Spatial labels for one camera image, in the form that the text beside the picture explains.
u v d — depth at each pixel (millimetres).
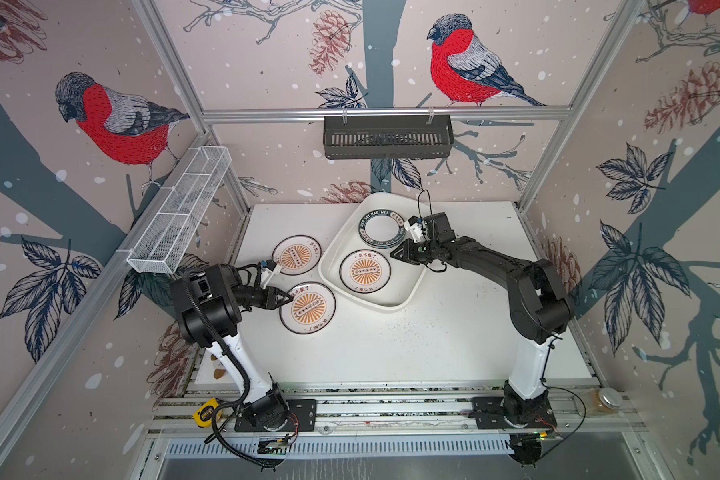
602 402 670
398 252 914
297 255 1067
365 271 1010
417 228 886
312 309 925
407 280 968
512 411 660
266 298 850
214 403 738
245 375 586
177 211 778
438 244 763
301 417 731
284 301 919
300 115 1717
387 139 1047
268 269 886
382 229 1134
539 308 512
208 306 552
